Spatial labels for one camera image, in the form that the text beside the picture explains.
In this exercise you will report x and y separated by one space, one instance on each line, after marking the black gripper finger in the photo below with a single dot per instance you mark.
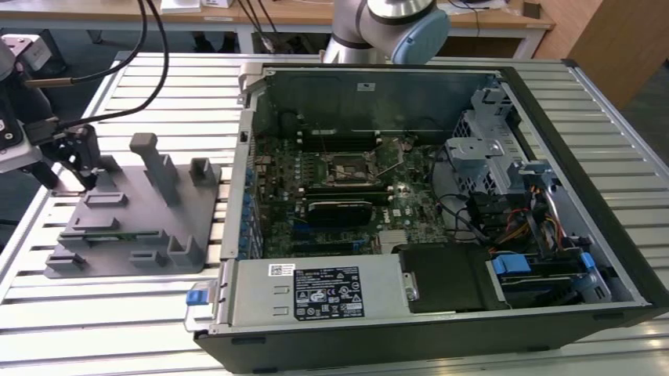
46 175
90 156

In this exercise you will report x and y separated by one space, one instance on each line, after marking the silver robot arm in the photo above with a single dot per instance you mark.
356 23

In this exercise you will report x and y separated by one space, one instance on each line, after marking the CPU socket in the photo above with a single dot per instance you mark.
348 172

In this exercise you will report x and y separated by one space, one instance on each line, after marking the grey parts rack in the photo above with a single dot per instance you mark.
152 219

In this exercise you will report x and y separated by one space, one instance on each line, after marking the black mesh waste bin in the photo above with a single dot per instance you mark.
61 62

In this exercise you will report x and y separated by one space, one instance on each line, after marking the blue case latch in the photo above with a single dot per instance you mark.
197 297

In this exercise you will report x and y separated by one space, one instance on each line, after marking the large white box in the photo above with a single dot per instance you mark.
181 6

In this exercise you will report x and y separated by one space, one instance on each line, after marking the black RAM slot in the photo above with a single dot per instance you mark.
314 138
314 143
348 192
348 196
314 134
314 147
348 188
348 200

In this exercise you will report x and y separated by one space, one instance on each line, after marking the thin metal locking lever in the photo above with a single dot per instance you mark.
325 145

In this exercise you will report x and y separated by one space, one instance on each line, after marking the small white box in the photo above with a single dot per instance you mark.
217 3

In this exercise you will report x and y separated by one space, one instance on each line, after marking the silver power supply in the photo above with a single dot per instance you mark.
252 297

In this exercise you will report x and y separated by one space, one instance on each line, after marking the black expansion slot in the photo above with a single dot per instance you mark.
324 237
324 248

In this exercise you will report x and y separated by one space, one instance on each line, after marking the black graphics card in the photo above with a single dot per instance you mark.
340 214

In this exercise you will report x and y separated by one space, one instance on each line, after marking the silver finned chipset heatsink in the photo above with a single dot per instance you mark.
392 239

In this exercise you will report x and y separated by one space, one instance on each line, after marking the green motherboard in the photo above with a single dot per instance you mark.
419 203

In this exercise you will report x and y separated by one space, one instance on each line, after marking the silver metal drive cage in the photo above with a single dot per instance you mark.
484 168

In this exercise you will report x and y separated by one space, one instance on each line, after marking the black open PC case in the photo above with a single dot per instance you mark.
419 344

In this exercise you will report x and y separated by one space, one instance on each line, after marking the black disk bay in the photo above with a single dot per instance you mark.
539 290

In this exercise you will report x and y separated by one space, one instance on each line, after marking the small black desk item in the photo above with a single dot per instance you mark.
533 9

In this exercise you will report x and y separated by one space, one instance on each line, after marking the small blue plastic clip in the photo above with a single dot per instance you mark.
587 261

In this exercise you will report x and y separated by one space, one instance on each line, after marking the wooden cabinet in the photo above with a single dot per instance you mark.
618 47

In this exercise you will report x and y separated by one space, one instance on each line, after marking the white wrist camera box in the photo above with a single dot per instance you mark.
13 156

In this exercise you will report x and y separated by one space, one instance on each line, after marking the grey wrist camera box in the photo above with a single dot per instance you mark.
31 51

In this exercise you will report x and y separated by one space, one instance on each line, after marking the wooden desk white frame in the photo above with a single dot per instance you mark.
184 20

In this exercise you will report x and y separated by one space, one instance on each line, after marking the silver metal bracket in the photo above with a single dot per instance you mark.
473 148

